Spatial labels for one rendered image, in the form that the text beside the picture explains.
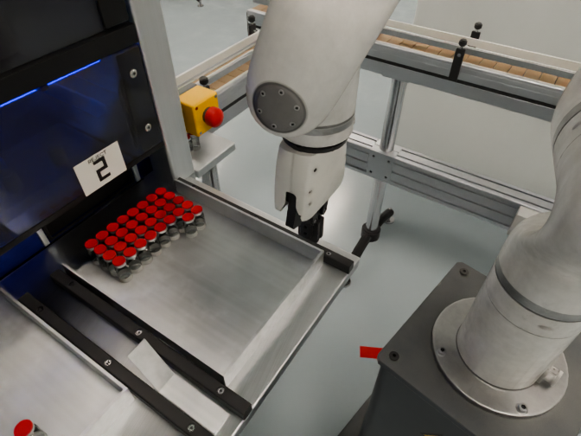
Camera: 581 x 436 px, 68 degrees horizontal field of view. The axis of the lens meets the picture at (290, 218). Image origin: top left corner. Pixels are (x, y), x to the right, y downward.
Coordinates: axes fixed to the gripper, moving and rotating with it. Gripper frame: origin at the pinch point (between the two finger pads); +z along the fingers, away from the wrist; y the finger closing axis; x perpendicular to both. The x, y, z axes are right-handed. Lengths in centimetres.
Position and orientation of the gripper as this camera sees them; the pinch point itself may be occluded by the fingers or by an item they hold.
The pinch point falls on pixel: (310, 226)
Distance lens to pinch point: 59.5
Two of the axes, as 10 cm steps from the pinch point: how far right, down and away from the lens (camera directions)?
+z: 0.0, 7.1, 7.0
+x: 8.3, 3.9, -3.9
